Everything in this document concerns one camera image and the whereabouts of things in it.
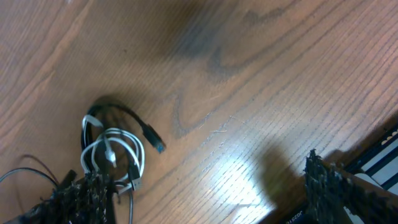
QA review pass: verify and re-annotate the black cable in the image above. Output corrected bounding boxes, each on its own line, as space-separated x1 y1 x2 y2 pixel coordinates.
0 102 167 224

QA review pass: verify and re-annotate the white cable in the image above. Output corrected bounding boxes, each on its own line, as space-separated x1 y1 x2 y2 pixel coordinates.
80 114 146 195

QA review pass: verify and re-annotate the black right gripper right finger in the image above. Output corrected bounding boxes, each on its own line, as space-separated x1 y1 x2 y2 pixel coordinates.
304 149 397 224

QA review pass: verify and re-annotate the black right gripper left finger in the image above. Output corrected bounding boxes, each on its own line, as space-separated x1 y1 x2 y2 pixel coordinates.
7 170 117 224

